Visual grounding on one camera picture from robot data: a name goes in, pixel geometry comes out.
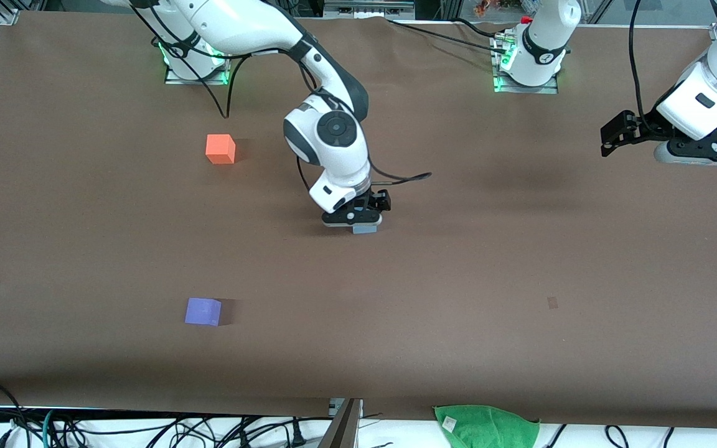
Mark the blue foam block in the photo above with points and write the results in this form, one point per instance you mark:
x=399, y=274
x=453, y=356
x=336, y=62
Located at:
x=365, y=230

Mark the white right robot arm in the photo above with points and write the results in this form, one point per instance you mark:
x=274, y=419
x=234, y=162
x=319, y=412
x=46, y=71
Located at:
x=240, y=25

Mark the grey metal post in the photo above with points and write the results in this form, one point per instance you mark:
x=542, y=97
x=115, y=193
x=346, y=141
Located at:
x=343, y=429

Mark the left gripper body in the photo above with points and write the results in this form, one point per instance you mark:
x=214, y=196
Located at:
x=646, y=126

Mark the black power plug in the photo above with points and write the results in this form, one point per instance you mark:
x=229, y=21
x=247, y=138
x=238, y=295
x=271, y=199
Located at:
x=297, y=434

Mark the colourful toy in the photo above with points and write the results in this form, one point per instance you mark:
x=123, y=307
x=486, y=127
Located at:
x=484, y=7

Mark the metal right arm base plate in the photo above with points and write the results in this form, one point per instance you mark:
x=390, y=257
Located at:
x=196, y=81

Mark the aluminium frame profile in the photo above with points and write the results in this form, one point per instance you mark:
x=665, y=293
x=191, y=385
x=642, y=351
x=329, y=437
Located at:
x=450, y=9

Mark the purple foam block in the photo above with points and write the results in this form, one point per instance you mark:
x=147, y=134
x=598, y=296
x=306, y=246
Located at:
x=201, y=311

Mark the grey power strip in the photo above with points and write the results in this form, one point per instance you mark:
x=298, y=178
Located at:
x=368, y=9

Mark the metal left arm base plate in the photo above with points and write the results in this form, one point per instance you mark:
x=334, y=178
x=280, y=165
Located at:
x=526, y=91

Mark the orange foam block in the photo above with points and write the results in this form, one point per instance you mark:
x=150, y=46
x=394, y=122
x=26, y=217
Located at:
x=220, y=149

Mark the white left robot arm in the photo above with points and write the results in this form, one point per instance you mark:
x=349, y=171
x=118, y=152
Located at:
x=545, y=37

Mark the green cloth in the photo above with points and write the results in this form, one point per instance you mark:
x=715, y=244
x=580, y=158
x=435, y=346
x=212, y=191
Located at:
x=486, y=429

